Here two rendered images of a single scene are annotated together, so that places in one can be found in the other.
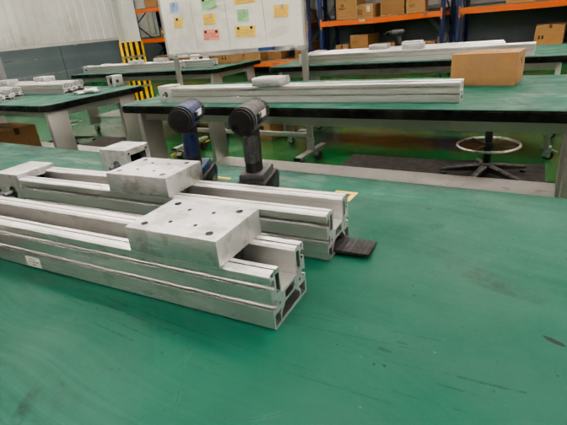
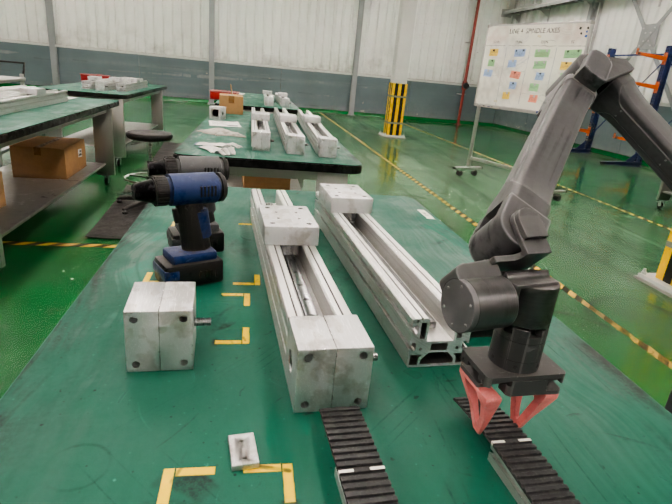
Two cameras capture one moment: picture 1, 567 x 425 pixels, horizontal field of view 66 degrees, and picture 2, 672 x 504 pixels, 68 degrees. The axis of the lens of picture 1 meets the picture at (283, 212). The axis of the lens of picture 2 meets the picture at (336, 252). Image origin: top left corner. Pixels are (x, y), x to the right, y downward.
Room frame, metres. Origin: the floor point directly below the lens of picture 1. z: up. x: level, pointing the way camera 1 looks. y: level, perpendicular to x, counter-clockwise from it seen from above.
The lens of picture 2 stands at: (1.50, 1.07, 1.20)
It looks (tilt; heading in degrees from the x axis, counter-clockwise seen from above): 20 degrees down; 226
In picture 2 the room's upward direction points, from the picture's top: 6 degrees clockwise
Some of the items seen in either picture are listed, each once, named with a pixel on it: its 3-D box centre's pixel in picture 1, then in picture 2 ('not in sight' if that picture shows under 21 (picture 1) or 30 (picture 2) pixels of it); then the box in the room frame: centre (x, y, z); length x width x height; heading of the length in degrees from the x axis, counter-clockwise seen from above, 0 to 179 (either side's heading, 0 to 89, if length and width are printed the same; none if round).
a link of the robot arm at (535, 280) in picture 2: not in sight; (524, 299); (0.99, 0.85, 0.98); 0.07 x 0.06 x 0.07; 160
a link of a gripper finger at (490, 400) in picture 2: not in sight; (494, 398); (1.00, 0.85, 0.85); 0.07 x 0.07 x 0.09; 61
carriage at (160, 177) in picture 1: (156, 181); (286, 230); (0.87, 0.26, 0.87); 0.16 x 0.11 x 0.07; 61
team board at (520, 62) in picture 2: not in sight; (520, 109); (-4.45, -2.09, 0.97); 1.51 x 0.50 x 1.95; 77
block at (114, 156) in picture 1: (124, 163); (171, 324); (1.22, 0.44, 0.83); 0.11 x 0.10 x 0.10; 150
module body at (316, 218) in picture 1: (161, 203); (285, 251); (0.87, 0.26, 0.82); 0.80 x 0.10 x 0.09; 61
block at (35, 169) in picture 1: (25, 186); (335, 360); (1.08, 0.65, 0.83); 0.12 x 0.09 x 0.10; 151
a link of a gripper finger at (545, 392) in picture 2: not in sight; (512, 396); (0.98, 0.86, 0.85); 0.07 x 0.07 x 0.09; 61
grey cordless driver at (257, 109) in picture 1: (257, 147); (182, 204); (1.00, 0.04, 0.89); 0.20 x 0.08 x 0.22; 165
